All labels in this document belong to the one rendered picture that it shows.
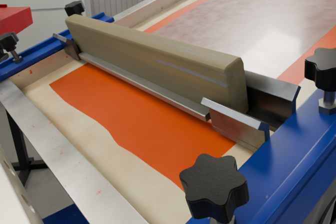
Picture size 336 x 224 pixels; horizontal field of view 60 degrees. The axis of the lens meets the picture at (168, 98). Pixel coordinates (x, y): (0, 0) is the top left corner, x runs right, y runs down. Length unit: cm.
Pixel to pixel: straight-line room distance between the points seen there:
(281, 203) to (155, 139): 20
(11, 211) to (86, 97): 30
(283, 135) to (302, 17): 36
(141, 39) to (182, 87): 9
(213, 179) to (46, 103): 43
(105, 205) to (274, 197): 15
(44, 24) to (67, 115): 309
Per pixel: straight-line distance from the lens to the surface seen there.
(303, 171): 26
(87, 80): 59
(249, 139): 31
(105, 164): 39
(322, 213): 79
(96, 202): 31
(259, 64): 49
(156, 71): 40
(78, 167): 35
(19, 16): 163
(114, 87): 53
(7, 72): 67
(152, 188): 34
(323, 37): 55
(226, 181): 19
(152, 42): 38
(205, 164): 20
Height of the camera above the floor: 129
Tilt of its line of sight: 24 degrees down
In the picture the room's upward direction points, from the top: straight up
